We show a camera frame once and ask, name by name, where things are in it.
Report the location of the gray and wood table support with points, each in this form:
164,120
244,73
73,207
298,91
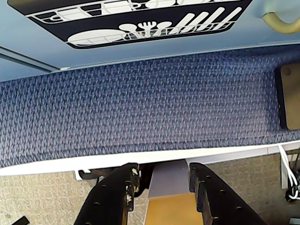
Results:
171,182

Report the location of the light blue toy kitchen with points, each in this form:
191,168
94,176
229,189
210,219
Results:
14,70

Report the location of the dishwasher door with rack sticker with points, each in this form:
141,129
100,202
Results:
47,30

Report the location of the wooden board with black edge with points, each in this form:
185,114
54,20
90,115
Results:
291,98

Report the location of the blue woven floor mat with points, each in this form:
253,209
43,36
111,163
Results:
140,105

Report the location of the black table clamp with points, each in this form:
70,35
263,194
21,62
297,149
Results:
90,174

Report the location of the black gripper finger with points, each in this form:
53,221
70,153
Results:
105,201
222,206

